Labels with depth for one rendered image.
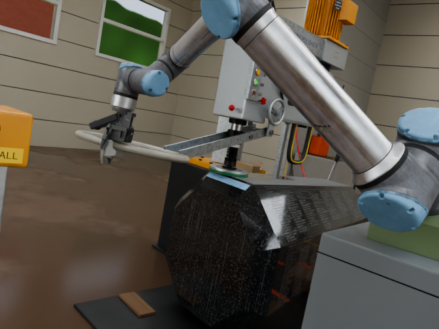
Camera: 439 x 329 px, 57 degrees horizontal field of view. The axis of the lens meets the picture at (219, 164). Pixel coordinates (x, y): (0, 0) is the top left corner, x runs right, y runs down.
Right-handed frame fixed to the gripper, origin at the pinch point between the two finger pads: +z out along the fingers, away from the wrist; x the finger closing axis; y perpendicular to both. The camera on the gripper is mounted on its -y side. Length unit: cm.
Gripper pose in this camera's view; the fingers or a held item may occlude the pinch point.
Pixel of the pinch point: (104, 160)
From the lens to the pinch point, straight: 158.3
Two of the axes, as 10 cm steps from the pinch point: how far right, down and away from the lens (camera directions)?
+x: 2.0, -0.1, 9.8
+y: 9.5, 2.5, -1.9
